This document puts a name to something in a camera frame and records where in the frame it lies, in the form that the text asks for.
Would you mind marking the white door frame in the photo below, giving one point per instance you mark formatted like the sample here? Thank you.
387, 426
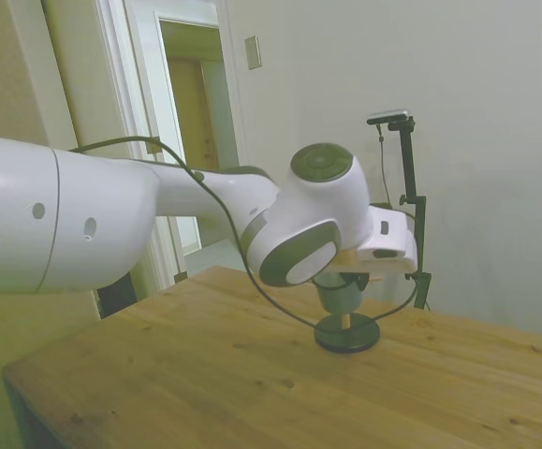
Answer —
135, 93

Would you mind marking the brown wooden door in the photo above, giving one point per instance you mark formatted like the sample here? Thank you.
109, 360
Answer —
195, 121

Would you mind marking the dark box under table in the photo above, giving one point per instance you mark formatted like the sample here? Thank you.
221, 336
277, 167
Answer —
117, 297

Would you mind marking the black clamp camera stand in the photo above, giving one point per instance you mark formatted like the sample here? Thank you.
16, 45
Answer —
411, 163

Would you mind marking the blue enamel mug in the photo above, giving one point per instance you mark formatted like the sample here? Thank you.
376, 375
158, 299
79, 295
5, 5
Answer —
341, 294

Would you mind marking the beige wall switch plate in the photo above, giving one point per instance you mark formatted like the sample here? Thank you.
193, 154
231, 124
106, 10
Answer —
253, 52

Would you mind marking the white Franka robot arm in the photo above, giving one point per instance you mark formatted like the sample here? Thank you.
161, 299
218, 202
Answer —
64, 224

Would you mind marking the black exterior camera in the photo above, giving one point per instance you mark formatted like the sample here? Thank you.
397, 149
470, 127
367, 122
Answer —
387, 116

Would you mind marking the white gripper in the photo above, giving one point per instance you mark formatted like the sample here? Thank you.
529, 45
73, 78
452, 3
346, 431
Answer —
390, 238

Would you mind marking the wooden mug tree black base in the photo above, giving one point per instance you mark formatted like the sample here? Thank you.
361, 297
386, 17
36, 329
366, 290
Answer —
345, 334

